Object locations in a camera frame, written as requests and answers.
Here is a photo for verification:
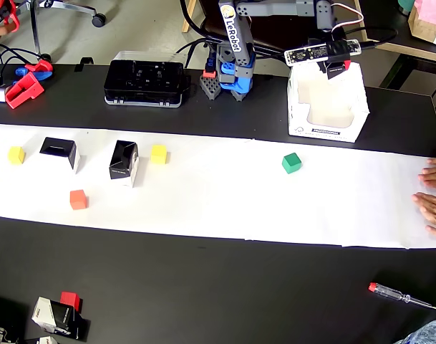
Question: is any pink tissue paper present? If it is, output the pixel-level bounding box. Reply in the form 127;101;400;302
413;0;436;26

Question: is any yellow cube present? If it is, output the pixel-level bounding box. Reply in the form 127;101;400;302
150;144;169;166
8;145;26;166

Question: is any light wooden leg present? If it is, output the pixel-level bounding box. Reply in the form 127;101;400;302
181;0;200;34

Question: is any white red servo wire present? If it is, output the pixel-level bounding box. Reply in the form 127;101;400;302
331;2;364;37

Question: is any red cube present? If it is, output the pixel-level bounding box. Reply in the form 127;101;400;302
59;291;84;312

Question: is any thin black usb cable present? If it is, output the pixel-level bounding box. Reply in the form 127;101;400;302
0;42;49;87

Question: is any grey robot arm blue base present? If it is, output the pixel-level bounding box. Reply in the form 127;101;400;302
199;0;339;103

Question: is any long white paper sheet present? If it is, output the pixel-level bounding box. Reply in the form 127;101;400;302
0;123;436;251

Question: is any chrome office chair base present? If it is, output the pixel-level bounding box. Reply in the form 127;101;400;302
0;0;107;62

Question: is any thick black camera cable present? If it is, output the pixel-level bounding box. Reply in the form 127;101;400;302
253;25;399;58

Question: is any blue plastic part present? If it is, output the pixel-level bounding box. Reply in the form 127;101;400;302
15;66;54;82

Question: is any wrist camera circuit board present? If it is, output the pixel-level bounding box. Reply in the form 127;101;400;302
284;39;362;67

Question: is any red handled clear screwdriver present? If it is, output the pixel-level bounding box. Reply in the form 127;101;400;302
367;282;436;311

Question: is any black and white carton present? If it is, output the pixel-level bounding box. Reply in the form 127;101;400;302
108;139;140;188
31;296;92;341
39;136;82;175
326;64;347;82

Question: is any small black hook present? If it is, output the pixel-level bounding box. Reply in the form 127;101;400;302
74;57;95;73

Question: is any green cube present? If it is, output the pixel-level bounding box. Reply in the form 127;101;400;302
281;152;303;176

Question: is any orange cube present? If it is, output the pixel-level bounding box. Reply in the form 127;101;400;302
69;188;88;211

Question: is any black side table wooden edge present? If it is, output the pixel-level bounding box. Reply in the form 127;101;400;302
353;0;436;90

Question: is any teal metal tumbler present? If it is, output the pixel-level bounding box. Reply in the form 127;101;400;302
396;0;416;16

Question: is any small red plastic part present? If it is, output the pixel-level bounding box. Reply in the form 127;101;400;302
24;59;54;75

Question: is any large red plastic bracket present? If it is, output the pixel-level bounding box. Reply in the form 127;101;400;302
4;71;46;110

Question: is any white cardboard tissue box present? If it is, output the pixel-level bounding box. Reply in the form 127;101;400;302
287;62;370;143

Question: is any clear plastic water bottle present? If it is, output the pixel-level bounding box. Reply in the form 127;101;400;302
392;318;436;344

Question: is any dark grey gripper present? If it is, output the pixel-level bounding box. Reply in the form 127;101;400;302
324;29;352;72

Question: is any black electronics case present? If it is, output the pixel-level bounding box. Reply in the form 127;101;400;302
103;50;185;108

